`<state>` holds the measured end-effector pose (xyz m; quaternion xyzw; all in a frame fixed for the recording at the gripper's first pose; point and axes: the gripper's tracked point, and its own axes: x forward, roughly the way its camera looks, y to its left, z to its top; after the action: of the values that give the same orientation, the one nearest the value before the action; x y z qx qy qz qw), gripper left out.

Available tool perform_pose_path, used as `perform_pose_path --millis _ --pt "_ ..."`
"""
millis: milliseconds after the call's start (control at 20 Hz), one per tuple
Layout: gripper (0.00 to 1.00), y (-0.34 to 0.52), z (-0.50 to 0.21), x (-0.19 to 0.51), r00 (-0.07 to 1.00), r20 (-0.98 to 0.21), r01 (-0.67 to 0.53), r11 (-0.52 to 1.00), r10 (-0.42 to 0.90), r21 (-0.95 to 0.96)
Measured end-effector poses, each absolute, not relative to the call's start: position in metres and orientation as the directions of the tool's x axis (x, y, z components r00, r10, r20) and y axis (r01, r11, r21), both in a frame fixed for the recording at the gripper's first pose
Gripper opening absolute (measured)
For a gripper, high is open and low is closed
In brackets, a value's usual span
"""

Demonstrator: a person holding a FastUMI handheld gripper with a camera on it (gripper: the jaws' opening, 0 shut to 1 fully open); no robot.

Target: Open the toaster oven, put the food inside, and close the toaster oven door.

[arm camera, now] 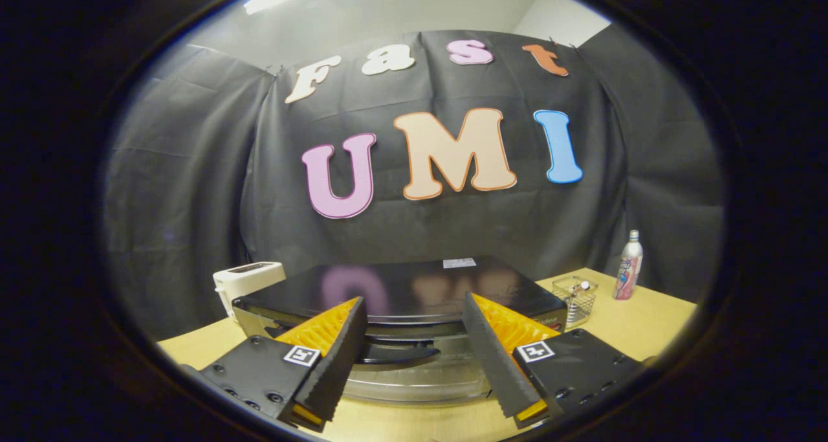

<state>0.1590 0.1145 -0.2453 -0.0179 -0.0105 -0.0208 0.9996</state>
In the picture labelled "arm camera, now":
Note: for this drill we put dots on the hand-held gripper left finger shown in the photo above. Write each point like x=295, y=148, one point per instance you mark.
x=336, y=364

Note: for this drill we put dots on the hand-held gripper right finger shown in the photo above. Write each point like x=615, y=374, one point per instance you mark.
x=495, y=364

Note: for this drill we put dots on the black toaster oven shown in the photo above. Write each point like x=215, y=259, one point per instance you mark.
x=414, y=287

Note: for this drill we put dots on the white toaster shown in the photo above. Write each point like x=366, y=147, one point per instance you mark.
x=242, y=280

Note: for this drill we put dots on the thin stick with pale tip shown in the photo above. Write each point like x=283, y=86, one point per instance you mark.
x=580, y=288

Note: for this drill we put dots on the silver pink spray bottle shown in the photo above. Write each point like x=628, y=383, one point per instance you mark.
x=627, y=267

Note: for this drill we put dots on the black backdrop cloth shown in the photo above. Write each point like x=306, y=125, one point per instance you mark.
x=194, y=202

